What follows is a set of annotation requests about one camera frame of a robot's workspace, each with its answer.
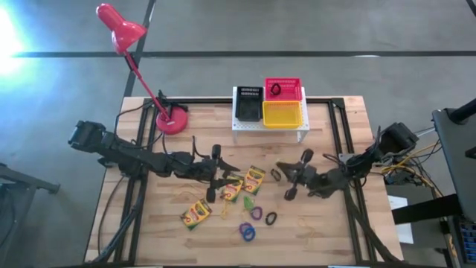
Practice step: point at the white paper sheet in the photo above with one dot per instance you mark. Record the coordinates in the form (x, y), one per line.
(403, 232)

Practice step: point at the black plastic basket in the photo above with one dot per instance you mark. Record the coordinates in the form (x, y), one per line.
(249, 109)

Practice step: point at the grey metal stand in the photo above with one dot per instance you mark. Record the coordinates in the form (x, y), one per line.
(22, 180)

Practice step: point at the white perforated metal shelf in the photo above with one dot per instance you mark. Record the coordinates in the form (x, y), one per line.
(245, 126)

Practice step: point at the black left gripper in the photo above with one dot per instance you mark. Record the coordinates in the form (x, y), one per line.
(210, 171)

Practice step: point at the red plastic basket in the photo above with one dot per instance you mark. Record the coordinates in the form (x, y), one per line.
(292, 91)

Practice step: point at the red desk lamp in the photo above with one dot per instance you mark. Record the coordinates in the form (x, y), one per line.
(124, 33)

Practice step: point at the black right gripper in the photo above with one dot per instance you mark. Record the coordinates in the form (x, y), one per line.
(306, 176)

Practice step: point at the backlit keyboard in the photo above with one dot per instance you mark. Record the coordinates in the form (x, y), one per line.
(468, 238)

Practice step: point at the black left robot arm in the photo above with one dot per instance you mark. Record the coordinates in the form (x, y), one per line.
(148, 160)

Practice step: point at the yellow green crayon box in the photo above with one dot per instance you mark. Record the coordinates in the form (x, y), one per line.
(196, 214)
(254, 180)
(232, 191)

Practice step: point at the dark grey monitor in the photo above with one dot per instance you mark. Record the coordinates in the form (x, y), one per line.
(461, 156)

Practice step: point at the yellow plastic basket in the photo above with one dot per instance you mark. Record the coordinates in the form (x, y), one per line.
(282, 115)

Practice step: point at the black aluminium table frame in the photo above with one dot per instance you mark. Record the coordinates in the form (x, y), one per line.
(208, 100)

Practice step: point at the black flat bar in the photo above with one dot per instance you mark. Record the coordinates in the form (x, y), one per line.
(427, 208)

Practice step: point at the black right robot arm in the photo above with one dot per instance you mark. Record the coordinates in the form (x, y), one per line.
(357, 167)

